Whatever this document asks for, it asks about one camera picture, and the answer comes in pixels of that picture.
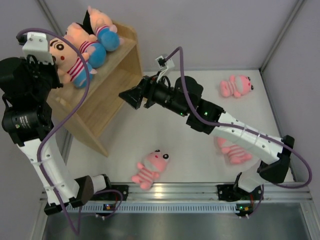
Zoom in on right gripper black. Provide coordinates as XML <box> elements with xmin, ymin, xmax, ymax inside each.
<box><xmin>119</xmin><ymin>71</ymin><xmax>189</xmax><ymax>118</ymax></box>

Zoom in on boy plush doll blue pants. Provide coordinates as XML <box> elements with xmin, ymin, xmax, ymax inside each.
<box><xmin>65</xmin><ymin>22</ymin><xmax>107</xmax><ymax>69</ymax></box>

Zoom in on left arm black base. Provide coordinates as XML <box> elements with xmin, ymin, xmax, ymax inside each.
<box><xmin>90</xmin><ymin>184</ymin><xmax>129</xmax><ymax>201</ymax></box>

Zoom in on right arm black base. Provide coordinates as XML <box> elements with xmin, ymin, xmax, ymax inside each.
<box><xmin>216</xmin><ymin>184</ymin><xmax>263</xmax><ymax>202</ymax></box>

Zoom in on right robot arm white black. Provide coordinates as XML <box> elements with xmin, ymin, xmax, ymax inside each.
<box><xmin>118</xmin><ymin>76</ymin><xmax>295</xmax><ymax>199</ymax></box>

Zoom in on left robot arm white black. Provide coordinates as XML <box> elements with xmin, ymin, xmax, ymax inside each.
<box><xmin>0</xmin><ymin>55</ymin><xmax>113</xmax><ymax>216</ymax></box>

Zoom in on wooden two-tier shelf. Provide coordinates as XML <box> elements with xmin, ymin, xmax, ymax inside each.
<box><xmin>46</xmin><ymin>21</ymin><xmax>144</xmax><ymax>158</ymax></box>

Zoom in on pink striped plush front centre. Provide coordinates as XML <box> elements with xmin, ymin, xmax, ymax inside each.
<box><xmin>131</xmin><ymin>149</ymin><xmax>170</xmax><ymax>190</ymax></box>

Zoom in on pink striped plush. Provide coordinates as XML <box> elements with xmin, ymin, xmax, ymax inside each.
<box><xmin>219</xmin><ymin>75</ymin><xmax>254</xmax><ymax>98</ymax></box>
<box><xmin>131</xmin><ymin>149</ymin><xmax>170</xmax><ymax>190</ymax></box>
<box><xmin>215</xmin><ymin>137</ymin><xmax>253</xmax><ymax>165</ymax></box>

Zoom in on pink striped plush far right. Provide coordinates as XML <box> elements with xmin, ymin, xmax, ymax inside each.
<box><xmin>219</xmin><ymin>75</ymin><xmax>254</xmax><ymax>98</ymax></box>

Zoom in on pink striped plush right middle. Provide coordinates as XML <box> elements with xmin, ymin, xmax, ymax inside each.
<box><xmin>215</xmin><ymin>137</ymin><xmax>253</xmax><ymax>165</ymax></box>

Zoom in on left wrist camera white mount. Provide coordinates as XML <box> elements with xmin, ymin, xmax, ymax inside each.
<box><xmin>22</xmin><ymin>31</ymin><xmax>54</xmax><ymax>65</ymax></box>

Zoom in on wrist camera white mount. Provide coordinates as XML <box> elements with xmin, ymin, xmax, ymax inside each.
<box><xmin>155</xmin><ymin>55</ymin><xmax>175</xmax><ymax>76</ymax></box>
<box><xmin>22</xmin><ymin>31</ymin><xmax>54</xmax><ymax>65</ymax></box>

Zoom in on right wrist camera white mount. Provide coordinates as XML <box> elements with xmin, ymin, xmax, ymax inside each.
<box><xmin>155</xmin><ymin>55</ymin><xmax>175</xmax><ymax>76</ymax></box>

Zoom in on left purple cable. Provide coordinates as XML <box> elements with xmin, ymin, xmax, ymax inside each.
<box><xmin>16</xmin><ymin>28</ymin><xmax>123</xmax><ymax>236</ymax></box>

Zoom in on purple cable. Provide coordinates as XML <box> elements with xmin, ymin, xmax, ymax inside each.
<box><xmin>162</xmin><ymin>46</ymin><xmax>313</xmax><ymax>218</ymax></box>
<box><xmin>16</xmin><ymin>28</ymin><xmax>123</xmax><ymax>236</ymax></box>

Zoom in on white slotted cable duct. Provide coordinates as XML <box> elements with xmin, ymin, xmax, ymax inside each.
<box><xmin>66</xmin><ymin>202</ymin><xmax>240</xmax><ymax>214</ymax></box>

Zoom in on aluminium mounting rail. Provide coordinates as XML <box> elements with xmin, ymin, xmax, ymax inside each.
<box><xmin>39</xmin><ymin>182</ymin><xmax>313</xmax><ymax>201</ymax></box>

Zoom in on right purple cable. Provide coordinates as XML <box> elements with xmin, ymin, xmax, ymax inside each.
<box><xmin>162</xmin><ymin>46</ymin><xmax>313</xmax><ymax>218</ymax></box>

